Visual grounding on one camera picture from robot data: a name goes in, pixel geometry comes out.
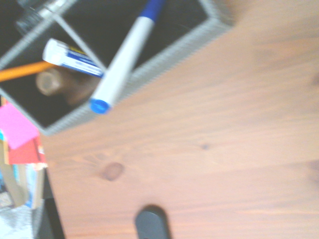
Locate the orange pencil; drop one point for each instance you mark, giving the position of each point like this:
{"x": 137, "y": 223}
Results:
{"x": 22, "y": 71}

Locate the grey desk organiser holder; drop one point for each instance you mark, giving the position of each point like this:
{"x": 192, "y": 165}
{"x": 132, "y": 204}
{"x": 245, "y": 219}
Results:
{"x": 174, "y": 47}

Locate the white and blue eraser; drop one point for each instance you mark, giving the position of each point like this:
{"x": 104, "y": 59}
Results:
{"x": 72, "y": 58}

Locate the small brown bottle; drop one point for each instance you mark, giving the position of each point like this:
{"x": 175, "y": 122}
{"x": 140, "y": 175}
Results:
{"x": 57, "y": 83}

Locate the pink sticky note pad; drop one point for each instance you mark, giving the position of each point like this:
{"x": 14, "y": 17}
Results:
{"x": 15, "y": 127}

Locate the white marker with blue cap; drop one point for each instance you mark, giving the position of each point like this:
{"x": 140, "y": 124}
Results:
{"x": 124, "y": 59}

